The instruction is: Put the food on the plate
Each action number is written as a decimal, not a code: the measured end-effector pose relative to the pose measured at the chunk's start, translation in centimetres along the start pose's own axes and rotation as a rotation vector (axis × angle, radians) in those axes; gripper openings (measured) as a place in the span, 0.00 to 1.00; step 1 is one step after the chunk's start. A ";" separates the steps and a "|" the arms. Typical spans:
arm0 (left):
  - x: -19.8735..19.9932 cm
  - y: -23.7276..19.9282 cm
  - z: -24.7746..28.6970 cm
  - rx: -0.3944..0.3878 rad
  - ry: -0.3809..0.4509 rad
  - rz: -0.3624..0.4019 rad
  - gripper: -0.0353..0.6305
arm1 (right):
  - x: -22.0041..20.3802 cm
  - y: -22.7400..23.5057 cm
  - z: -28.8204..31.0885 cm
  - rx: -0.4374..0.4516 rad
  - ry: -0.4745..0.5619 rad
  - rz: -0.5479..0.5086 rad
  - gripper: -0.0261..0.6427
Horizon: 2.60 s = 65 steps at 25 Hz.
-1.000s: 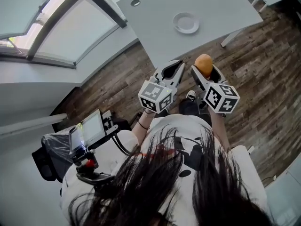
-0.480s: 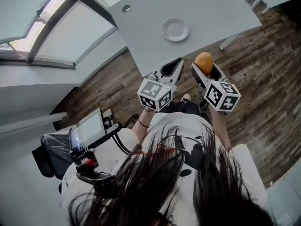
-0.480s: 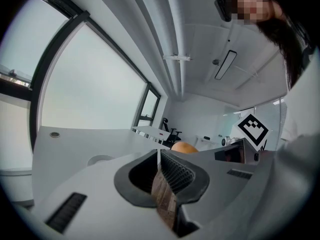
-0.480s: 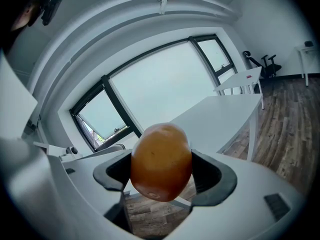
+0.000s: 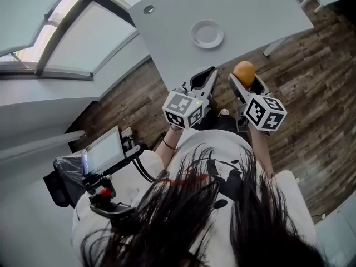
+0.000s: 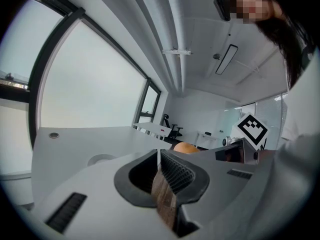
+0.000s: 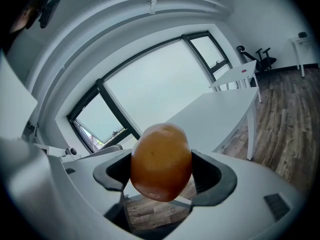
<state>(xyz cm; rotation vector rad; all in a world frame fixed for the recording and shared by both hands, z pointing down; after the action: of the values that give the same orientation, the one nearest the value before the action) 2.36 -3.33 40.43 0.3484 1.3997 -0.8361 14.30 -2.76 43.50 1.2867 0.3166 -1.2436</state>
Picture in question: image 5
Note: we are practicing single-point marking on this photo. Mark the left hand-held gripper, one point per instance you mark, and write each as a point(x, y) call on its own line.
point(180, 107)

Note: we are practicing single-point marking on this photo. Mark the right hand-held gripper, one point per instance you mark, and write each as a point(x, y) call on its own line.
point(264, 113)

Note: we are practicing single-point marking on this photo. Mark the brown potato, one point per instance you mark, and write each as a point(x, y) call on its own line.
point(244, 72)

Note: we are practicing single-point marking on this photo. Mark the white plate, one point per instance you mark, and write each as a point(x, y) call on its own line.
point(207, 33)

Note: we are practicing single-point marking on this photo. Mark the person's right forearm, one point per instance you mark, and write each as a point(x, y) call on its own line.
point(262, 154)

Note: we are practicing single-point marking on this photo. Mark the person's left forearm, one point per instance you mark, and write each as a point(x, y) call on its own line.
point(167, 152)

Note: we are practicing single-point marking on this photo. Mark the person's light shoe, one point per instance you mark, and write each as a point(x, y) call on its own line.
point(224, 112)

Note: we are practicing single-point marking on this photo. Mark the person's black trousers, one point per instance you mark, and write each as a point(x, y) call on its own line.
point(219, 122)

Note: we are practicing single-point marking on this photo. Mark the white printed t-shirt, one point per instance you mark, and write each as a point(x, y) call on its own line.
point(211, 140)

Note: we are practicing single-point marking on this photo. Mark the large white table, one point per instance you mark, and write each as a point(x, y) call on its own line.
point(250, 15)

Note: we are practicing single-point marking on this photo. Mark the small monitor screen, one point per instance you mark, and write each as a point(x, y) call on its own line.
point(104, 152)

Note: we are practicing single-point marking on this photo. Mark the black framed window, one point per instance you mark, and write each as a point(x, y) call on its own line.
point(91, 37)

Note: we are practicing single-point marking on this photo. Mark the red knob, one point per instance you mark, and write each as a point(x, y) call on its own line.
point(105, 192)

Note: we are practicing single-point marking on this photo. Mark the clear plastic wrap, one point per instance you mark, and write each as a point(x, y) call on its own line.
point(68, 164)

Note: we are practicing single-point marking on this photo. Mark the black office chair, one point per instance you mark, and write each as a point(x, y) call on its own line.
point(59, 188)

